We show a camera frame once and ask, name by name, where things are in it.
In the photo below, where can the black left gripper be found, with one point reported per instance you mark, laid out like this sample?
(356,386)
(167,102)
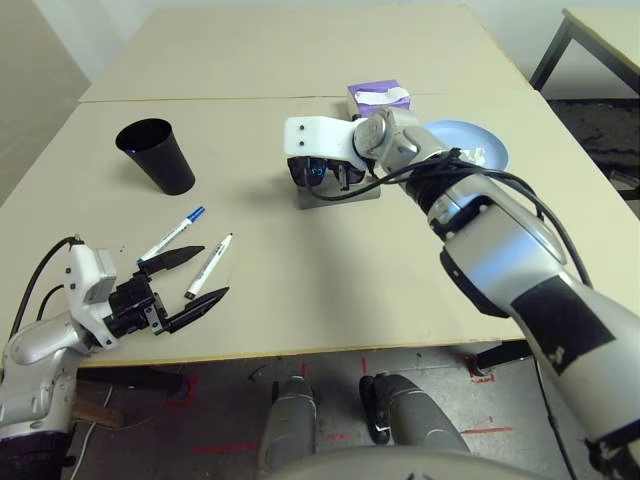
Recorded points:
(130,305)

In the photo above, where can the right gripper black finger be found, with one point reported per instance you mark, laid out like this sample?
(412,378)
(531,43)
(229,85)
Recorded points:
(344,179)

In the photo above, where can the grey glasses case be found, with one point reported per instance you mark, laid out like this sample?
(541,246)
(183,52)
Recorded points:
(350,200)

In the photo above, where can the white marker black cap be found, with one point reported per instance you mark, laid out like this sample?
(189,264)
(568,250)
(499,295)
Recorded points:
(207,267)

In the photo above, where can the black sunglasses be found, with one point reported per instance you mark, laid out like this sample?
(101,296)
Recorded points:
(310,172)

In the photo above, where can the white tissue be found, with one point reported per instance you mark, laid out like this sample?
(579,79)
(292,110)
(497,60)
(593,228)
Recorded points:
(475,154)

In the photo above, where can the blue plate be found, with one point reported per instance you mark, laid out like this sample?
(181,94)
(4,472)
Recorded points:
(480,137)

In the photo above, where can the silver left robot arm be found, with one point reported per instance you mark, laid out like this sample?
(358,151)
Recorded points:
(40,345)

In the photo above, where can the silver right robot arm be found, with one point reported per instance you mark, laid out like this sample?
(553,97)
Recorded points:
(500,250)

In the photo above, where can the white marker blue cap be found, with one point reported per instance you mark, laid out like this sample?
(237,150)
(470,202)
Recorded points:
(175,232)

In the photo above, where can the purple tissue box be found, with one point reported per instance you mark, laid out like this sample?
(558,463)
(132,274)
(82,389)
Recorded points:
(375,87)

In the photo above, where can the black plastic cup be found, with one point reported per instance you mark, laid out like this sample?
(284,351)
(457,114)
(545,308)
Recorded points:
(160,165)

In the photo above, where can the brown wooden block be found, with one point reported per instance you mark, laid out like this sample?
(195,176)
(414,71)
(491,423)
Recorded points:
(100,415)

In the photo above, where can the grey robot left leg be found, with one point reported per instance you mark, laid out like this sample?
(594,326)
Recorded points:
(289,430)

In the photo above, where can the grey robot leg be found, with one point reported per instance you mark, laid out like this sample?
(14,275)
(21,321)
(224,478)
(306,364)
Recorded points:
(289,430)
(415,417)

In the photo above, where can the grey robot right leg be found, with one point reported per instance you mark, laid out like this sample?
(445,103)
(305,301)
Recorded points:
(415,417)

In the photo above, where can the grey robot torso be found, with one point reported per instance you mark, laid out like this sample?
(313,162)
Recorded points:
(400,465)

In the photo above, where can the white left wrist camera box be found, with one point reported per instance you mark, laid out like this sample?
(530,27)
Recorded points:
(82,275)

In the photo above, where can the beige side table black frame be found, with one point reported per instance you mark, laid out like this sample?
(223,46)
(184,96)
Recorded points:
(610,35)

